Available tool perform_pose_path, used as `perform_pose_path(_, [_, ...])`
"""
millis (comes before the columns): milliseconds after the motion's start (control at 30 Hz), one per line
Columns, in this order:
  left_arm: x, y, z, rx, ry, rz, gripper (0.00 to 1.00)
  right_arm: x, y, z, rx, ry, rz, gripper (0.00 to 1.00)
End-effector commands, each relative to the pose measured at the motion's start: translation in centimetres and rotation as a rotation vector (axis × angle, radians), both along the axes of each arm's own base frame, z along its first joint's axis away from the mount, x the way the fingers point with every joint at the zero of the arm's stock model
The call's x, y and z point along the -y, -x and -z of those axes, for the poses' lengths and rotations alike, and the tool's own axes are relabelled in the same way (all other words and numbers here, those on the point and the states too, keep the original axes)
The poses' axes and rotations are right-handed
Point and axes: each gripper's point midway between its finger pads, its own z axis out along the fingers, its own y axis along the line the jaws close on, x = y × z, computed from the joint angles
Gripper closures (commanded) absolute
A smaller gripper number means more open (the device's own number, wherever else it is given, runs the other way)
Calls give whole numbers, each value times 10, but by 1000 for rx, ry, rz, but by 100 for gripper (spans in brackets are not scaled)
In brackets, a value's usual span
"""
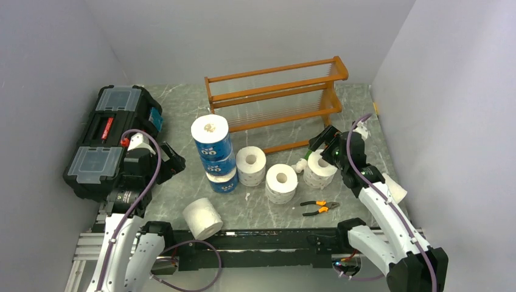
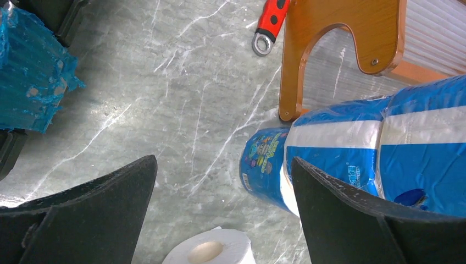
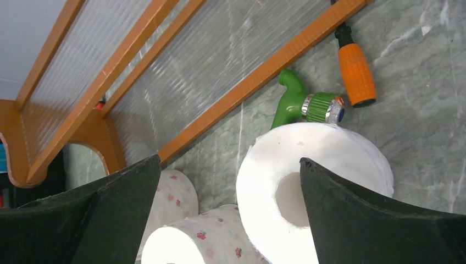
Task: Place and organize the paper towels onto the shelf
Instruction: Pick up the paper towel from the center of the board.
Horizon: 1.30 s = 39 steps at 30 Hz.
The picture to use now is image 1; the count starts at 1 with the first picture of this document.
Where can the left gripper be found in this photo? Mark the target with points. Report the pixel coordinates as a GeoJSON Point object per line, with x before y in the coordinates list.
{"type": "Point", "coordinates": [171, 166]}

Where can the black plastic toolbox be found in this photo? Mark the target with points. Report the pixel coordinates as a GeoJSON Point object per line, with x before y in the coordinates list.
{"type": "Point", "coordinates": [96, 166]}

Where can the green plastic pipe fitting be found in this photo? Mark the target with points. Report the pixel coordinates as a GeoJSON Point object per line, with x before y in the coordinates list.
{"type": "Point", "coordinates": [307, 155]}

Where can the white plastic pipe fitting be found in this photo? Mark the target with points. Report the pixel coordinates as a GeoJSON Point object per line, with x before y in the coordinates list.
{"type": "Point", "coordinates": [300, 166]}

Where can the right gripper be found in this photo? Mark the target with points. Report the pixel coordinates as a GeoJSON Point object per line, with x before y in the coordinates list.
{"type": "Point", "coordinates": [326, 135]}

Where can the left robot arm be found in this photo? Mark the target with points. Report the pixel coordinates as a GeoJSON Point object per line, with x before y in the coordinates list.
{"type": "Point", "coordinates": [130, 247]}

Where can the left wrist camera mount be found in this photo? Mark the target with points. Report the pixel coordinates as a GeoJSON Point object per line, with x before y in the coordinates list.
{"type": "Point", "coordinates": [137, 140]}

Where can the white paper roll at edge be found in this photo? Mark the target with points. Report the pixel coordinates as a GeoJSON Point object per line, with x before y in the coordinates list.
{"type": "Point", "coordinates": [398, 193]}

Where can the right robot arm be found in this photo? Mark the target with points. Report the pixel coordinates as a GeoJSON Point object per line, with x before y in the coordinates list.
{"type": "Point", "coordinates": [406, 259]}

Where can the blue paper roll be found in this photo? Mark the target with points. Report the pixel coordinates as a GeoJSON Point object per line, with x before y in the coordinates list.
{"type": "Point", "coordinates": [220, 168]}
{"type": "Point", "coordinates": [224, 184]}
{"type": "Point", "coordinates": [211, 136]}

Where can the white floral paper roll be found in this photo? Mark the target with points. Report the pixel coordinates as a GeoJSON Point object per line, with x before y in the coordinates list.
{"type": "Point", "coordinates": [250, 162]}
{"type": "Point", "coordinates": [318, 173]}
{"type": "Point", "coordinates": [281, 183]}

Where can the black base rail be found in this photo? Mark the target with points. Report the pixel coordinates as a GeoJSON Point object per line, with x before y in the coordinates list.
{"type": "Point", "coordinates": [251, 248]}

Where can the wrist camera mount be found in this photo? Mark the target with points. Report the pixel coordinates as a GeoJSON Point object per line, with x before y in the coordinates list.
{"type": "Point", "coordinates": [137, 140]}
{"type": "Point", "coordinates": [362, 130]}

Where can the orange handled pliers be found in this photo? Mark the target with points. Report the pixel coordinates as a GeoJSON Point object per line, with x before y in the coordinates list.
{"type": "Point", "coordinates": [323, 206]}

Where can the orange wooden shelf rack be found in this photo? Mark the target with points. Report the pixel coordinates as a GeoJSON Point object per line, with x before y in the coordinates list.
{"type": "Point", "coordinates": [273, 96]}

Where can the plain white paper roll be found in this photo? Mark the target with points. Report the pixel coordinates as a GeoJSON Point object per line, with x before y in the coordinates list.
{"type": "Point", "coordinates": [202, 219]}

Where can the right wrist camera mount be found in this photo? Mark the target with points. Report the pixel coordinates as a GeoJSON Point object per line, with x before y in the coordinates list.
{"type": "Point", "coordinates": [362, 130]}

